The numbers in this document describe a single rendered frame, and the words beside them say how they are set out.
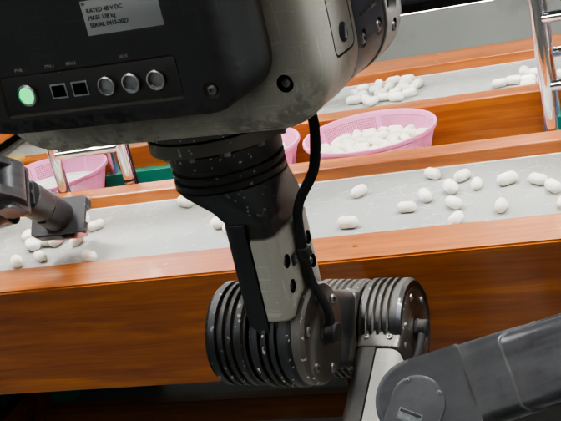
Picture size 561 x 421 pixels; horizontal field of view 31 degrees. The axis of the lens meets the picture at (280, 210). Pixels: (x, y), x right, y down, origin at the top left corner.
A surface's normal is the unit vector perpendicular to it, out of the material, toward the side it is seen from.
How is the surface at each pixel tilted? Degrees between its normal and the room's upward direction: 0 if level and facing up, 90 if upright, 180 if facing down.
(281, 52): 90
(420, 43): 90
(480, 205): 0
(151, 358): 90
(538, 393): 59
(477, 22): 90
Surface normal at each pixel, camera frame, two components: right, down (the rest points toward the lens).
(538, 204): -0.21, -0.92
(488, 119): -0.25, 0.38
